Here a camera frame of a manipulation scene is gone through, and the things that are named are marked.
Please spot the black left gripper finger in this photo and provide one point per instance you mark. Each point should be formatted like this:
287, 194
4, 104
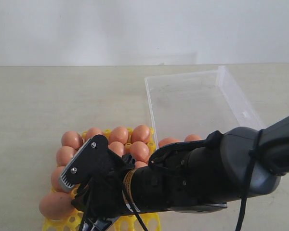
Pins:
91, 222

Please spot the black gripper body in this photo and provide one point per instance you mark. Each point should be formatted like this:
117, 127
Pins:
180, 180

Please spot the brown egg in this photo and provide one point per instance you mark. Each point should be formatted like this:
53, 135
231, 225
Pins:
117, 147
55, 179
72, 139
120, 134
141, 133
64, 155
139, 164
167, 141
56, 206
192, 137
92, 132

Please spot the yellow plastic egg tray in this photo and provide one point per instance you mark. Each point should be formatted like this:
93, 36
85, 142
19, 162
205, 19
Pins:
72, 222

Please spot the brown egg edge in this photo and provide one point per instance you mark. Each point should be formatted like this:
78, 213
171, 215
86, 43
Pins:
140, 151

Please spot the clear plastic container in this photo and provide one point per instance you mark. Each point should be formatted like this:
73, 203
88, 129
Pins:
198, 103

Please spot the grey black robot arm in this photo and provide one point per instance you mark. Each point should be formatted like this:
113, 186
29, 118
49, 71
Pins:
252, 161

